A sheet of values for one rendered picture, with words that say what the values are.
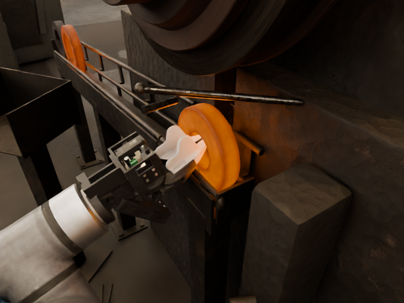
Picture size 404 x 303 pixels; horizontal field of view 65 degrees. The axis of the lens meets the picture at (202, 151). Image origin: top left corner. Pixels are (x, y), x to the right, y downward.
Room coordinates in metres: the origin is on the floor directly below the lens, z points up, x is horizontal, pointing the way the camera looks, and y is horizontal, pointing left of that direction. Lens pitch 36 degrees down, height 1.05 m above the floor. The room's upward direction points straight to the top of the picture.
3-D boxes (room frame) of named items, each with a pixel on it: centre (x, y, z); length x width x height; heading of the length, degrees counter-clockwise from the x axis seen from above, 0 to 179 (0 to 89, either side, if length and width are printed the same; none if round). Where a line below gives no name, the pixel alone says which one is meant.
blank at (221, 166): (0.45, -0.01, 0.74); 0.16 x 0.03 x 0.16; 32
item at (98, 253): (0.74, 0.51, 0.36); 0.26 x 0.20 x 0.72; 68
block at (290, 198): (0.28, -0.12, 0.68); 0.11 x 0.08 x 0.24; 123
